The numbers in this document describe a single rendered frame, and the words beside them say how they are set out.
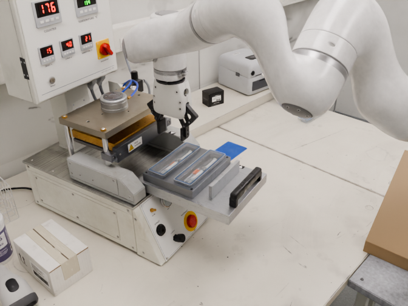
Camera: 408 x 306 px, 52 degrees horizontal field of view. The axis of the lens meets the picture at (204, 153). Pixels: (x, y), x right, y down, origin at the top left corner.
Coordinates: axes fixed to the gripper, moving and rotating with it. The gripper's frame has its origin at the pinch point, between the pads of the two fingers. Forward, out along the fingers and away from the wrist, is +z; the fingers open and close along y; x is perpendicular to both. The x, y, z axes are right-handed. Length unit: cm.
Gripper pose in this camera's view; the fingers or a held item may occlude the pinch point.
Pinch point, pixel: (172, 130)
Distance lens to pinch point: 115.1
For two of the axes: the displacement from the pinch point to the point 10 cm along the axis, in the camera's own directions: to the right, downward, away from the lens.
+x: -5.3, 4.4, -7.3
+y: -8.5, -2.7, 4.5
